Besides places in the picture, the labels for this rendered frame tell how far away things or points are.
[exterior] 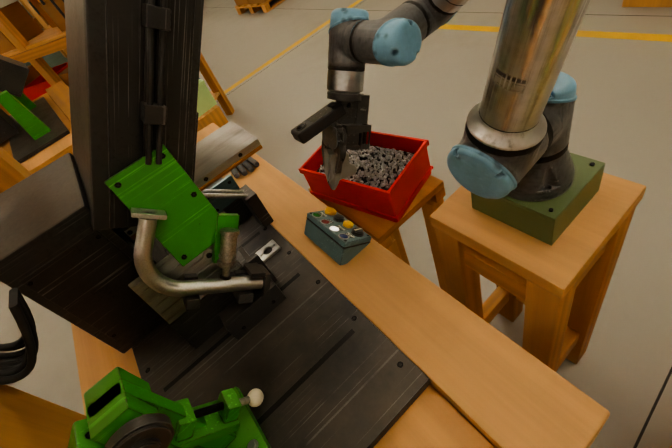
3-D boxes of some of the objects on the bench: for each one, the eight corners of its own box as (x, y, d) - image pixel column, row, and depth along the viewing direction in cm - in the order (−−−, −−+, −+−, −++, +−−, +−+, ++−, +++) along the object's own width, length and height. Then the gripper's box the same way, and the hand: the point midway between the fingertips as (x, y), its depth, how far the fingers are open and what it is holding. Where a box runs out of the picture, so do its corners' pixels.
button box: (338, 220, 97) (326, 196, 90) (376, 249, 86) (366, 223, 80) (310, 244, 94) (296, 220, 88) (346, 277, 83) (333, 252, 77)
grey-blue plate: (253, 209, 105) (228, 173, 96) (256, 212, 104) (231, 176, 95) (225, 230, 102) (197, 195, 93) (228, 233, 101) (200, 198, 92)
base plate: (203, 160, 138) (200, 156, 136) (431, 383, 61) (429, 378, 60) (99, 231, 126) (94, 227, 125) (221, 618, 49) (213, 619, 48)
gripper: (376, 95, 75) (367, 193, 82) (355, 90, 82) (348, 180, 90) (339, 95, 71) (332, 197, 79) (319, 89, 78) (316, 184, 86)
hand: (330, 184), depth 82 cm, fingers closed
